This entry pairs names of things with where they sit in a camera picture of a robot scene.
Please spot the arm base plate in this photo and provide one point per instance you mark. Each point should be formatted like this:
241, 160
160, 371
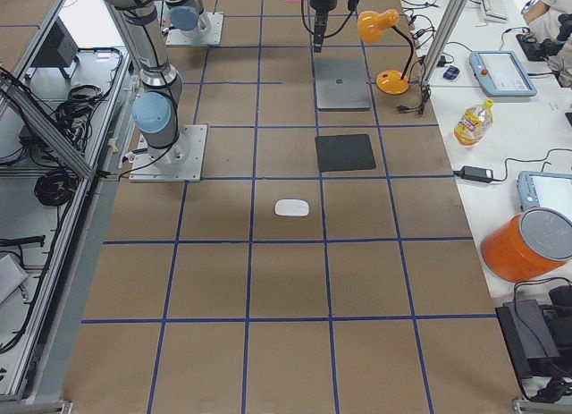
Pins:
211, 38
182, 163

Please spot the small blue device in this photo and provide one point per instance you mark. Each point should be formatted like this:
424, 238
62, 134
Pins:
451, 73

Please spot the black mousepad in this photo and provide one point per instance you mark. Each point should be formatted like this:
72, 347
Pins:
349, 152

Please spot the white computer mouse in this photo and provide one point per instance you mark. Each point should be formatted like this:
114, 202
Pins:
291, 208

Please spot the silver laptop notebook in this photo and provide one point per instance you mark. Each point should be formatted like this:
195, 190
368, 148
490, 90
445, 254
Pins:
341, 85

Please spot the seated person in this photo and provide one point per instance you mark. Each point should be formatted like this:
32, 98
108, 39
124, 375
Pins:
542, 19

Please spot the orange cylindrical container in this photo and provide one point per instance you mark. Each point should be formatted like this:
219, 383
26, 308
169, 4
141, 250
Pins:
530, 244

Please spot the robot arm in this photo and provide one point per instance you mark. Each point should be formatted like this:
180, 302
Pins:
156, 111
188, 16

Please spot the aluminium frame post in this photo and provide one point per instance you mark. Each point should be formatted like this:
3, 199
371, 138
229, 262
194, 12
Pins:
444, 30

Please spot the white keyboard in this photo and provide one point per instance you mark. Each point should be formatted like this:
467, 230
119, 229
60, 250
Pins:
494, 10

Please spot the blue teach pendant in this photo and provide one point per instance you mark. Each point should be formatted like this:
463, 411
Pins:
547, 190
501, 74

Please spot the yellow drink bottle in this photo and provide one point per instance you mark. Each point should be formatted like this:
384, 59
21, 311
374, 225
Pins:
474, 123

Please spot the black equipment box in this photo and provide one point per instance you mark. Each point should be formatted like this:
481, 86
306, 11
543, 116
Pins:
528, 339

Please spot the black power adapter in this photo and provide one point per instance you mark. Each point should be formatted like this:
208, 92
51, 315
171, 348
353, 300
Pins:
474, 174

